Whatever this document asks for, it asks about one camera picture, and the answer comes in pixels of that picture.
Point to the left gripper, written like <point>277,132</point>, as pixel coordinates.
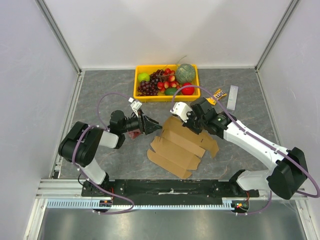
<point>147,124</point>

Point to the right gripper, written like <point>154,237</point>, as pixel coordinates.
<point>194,122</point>

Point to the brown cardboard box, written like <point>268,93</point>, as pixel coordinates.
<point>178,150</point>

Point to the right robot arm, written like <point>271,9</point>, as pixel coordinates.
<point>286,168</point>

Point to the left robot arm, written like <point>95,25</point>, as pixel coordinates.
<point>80,145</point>

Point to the small red packet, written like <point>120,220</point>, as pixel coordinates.
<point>134,134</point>

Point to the purple grape bunch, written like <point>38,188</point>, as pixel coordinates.
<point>148,88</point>

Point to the green avocado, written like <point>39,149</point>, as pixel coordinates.
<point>171,91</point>

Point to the red tomato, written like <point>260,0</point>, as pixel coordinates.
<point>188,91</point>

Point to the yellow candy packet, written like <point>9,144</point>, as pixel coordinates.
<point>219,94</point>

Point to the red strawberry bunch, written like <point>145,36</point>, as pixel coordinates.
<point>166,78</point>

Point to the green apple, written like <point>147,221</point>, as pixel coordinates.
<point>143,77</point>

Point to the green netted melon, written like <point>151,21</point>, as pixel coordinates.
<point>185,73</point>

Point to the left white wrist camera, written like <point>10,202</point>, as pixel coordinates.
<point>135,105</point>

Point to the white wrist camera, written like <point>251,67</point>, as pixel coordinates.
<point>181,110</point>
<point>135,105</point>

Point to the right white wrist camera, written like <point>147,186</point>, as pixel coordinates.
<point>181,110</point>

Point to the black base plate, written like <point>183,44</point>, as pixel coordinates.
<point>206,187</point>

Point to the aluminium front rail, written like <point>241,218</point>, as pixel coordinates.
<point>71,189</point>

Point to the slotted cable duct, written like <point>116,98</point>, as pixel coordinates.
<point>97,204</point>

